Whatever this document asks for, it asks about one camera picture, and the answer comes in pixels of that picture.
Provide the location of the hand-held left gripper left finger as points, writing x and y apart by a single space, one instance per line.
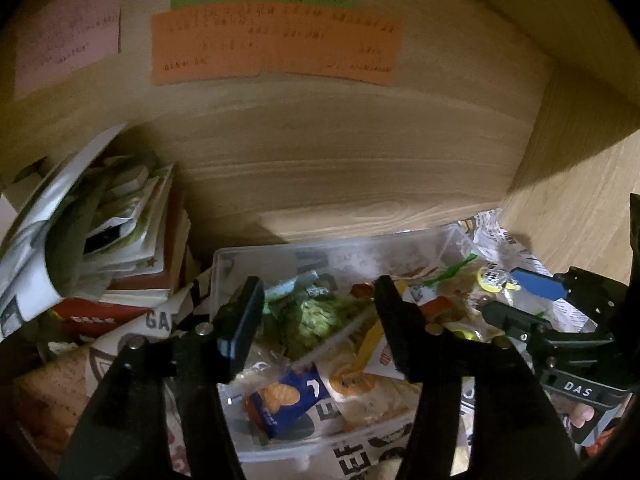
240 320

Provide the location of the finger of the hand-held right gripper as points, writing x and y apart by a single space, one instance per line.
520 322
540 285

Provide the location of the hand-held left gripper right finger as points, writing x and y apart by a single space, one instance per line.
395 320

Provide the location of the silver blue snack packet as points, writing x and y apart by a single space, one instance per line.
297 285

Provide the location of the green pea packet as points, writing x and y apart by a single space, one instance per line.
310 320

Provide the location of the green yellow snack packet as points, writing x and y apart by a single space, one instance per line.
450 270

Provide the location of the orange cracker packet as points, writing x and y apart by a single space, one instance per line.
355 385

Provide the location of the clear plastic container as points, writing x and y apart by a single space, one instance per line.
350 255

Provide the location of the blue chip packet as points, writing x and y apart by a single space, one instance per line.
285 397

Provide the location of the person's right hand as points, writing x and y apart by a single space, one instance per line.
582 414

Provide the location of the yellow white round packet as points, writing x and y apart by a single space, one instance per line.
492 277

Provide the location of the stack of books and magazines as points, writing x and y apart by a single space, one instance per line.
125 230

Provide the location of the orange sticky note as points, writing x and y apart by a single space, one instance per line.
275 42

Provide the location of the pink sticky note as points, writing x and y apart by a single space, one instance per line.
70 30

